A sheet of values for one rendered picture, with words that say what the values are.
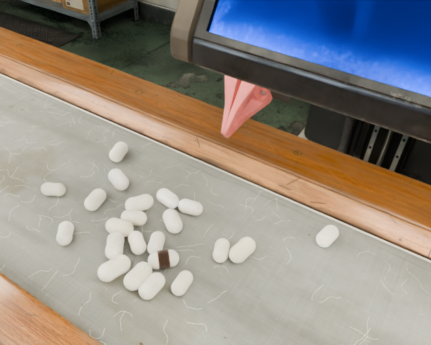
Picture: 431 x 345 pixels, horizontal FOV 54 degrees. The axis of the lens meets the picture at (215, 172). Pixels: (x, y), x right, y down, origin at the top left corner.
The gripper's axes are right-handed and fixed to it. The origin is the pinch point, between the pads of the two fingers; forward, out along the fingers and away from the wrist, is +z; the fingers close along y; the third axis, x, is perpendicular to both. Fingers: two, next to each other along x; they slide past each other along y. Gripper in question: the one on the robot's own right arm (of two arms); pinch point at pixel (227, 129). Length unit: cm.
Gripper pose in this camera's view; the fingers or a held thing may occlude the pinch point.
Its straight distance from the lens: 50.2
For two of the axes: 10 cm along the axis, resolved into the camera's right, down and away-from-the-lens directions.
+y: 8.5, 3.7, -3.9
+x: 3.1, 2.5, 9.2
